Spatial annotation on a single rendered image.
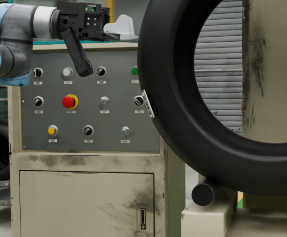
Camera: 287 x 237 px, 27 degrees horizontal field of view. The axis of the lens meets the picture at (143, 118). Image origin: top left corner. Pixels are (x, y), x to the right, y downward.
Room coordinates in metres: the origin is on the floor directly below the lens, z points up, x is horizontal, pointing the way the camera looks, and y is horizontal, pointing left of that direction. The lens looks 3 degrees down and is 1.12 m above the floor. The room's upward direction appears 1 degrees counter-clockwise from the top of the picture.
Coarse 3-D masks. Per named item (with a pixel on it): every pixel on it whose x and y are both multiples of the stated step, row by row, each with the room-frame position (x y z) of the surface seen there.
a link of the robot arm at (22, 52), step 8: (8, 40) 1.38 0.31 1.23; (16, 40) 1.38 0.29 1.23; (24, 40) 1.38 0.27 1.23; (16, 48) 1.37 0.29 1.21; (24, 48) 1.39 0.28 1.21; (32, 48) 1.42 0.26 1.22; (16, 56) 1.35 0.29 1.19; (24, 56) 1.38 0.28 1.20; (16, 64) 1.34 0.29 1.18; (24, 64) 1.38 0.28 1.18; (16, 72) 1.36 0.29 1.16; (24, 72) 1.39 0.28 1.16; (0, 80) 1.39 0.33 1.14; (8, 80) 1.38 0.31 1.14; (16, 80) 1.38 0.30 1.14; (24, 80) 1.39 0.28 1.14
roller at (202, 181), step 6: (204, 180) 1.24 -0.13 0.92; (210, 180) 1.25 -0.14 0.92; (198, 186) 1.19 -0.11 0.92; (204, 186) 1.19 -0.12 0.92; (210, 186) 1.20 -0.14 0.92; (216, 186) 1.25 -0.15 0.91; (192, 192) 1.20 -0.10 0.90; (198, 192) 1.19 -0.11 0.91; (204, 192) 1.19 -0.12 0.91; (210, 192) 1.18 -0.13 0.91; (216, 192) 1.24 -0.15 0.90; (192, 198) 1.20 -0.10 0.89; (198, 198) 1.19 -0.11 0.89; (204, 198) 1.19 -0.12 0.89; (210, 198) 1.18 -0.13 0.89; (198, 204) 1.19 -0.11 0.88; (204, 204) 1.19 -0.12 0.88
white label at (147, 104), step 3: (144, 90) 1.22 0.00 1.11; (141, 93) 1.25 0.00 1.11; (144, 93) 1.22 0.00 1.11; (144, 96) 1.23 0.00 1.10; (144, 99) 1.24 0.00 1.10; (147, 99) 1.22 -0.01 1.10; (147, 102) 1.22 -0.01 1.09; (147, 105) 1.23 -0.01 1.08; (147, 108) 1.24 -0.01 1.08; (150, 108) 1.21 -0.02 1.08; (150, 111) 1.22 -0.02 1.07; (150, 114) 1.23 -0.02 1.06; (153, 114) 1.21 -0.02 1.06; (150, 117) 1.24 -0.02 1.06; (153, 117) 1.22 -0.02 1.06
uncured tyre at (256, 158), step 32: (160, 0) 1.22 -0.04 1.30; (192, 0) 1.46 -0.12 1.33; (160, 32) 1.21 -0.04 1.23; (192, 32) 1.47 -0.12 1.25; (160, 64) 1.21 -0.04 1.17; (192, 64) 1.47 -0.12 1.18; (160, 96) 1.21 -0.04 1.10; (192, 96) 1.47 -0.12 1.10; (160, 128) 1.24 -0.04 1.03; (192, 128) 1.19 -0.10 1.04; (224, 128) 1.45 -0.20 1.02; (192, 160) 1.22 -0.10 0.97; (224, 160) 1.18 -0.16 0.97; (256, 160) 1.16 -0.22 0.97; (256, 192) 1.20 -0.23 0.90
